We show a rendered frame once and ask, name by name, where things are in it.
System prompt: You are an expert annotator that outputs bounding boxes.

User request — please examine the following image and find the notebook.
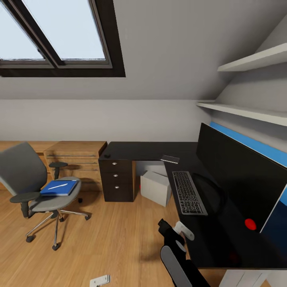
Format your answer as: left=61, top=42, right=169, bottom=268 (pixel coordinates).
left=161, top=155, right=179, bottom=163

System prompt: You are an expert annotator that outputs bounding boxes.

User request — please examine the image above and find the swivel chair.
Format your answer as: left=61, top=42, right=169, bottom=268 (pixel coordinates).
left=0, top=142, right=90, bottom=251

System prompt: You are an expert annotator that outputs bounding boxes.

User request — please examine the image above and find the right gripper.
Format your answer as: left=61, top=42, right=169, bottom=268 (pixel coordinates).
left=158, top=218, right=185, bottom=244

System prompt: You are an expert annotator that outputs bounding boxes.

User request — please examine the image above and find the keyboard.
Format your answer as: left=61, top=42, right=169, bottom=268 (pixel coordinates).
left=173, top=172, right=208, bottom=216

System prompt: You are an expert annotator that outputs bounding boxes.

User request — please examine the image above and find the folder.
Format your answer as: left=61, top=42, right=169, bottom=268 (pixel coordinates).
left=41, top=180, right=77, bottom=196

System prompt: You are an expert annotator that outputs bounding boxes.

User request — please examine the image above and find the monitor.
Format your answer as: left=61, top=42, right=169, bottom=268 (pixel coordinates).
left=193, top=123, right=287, bottom=233

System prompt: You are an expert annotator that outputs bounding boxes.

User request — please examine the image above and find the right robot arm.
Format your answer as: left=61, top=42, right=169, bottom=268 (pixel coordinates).
left=158, top=218, right=211, bottom=287

